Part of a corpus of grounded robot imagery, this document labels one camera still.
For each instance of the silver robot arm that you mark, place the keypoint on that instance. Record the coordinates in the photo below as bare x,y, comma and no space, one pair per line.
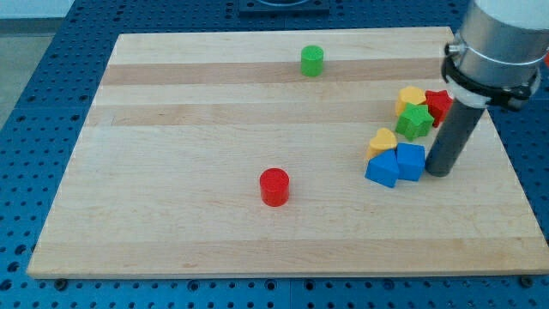
496,54

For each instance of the yellow heart block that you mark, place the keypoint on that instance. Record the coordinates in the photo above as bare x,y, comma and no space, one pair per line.
384,140

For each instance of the red cylinder block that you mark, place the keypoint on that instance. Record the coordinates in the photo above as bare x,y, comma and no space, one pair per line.
274,187

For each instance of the green cylinder block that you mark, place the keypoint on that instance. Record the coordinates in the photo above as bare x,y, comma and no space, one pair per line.
311,60

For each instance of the blue triangle block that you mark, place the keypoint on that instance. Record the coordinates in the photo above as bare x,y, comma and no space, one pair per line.
383,169

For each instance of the wooden board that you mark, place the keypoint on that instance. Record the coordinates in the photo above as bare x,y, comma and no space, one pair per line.
163,181

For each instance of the blue cube block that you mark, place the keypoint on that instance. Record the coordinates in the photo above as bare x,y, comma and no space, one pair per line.
410,160

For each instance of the green star block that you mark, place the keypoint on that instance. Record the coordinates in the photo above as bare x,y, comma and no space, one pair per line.
415,121

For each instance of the yellow hexagon block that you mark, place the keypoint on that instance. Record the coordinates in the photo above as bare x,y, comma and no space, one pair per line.
409,95

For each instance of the red star block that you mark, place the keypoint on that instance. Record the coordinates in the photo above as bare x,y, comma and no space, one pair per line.
439,103

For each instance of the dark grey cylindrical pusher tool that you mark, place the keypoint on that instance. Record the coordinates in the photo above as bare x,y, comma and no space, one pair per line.
451,138

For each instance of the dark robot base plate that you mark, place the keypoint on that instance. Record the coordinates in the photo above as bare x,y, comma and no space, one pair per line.
282,7

